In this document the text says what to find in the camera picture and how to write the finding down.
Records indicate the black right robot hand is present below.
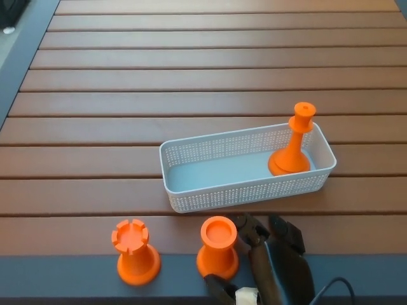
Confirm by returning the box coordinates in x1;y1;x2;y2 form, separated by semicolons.
203;213;316;305

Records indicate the orange cup-topped chess piece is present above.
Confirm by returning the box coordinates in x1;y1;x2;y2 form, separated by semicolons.
196;216;240;281

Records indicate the white perforated plastic basket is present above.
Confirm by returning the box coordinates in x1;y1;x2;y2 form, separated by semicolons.
159;123;337;214

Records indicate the orange tall spool-topped chess piece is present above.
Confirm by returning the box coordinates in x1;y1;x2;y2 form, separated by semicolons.
267;102;317;177

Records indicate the orange rook chess piece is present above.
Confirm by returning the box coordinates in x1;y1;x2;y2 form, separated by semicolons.
111;219;162;287

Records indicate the black furniture piece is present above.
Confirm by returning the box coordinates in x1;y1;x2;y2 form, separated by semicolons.
0;0;25;29

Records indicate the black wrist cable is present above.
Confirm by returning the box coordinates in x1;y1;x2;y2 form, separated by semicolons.
313;276;357;305

